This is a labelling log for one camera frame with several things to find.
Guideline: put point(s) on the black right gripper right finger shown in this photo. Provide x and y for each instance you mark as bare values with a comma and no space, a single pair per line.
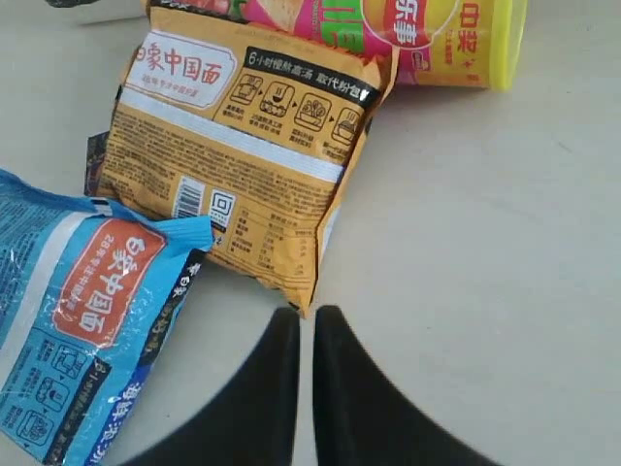
361,418

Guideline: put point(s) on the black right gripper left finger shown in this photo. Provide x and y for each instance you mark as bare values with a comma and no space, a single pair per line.
252,419

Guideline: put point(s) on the blue instant noodle bag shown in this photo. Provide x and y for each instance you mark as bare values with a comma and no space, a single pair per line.
89,292

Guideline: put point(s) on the orange instant noodle bag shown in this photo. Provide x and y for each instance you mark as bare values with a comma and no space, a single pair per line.
253,127

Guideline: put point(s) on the purple juice carton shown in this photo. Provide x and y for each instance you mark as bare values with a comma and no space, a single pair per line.
95,156

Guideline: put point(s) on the pink Lays chips can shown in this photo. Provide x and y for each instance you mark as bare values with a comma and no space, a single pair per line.
440,42

